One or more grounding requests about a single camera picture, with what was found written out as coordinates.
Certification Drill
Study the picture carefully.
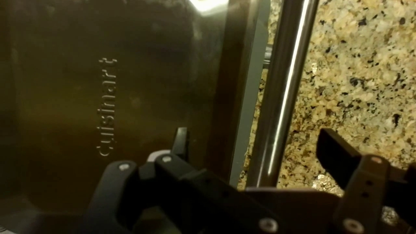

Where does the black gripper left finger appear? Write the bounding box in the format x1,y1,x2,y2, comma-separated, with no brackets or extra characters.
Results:
82,126,284,234

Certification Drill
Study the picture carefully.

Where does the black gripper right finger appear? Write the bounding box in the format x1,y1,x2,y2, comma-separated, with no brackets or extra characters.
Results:
315,126,416,234

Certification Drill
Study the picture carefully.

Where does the stainless grill lid with handle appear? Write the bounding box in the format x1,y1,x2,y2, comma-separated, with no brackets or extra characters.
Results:
0,0,323,234

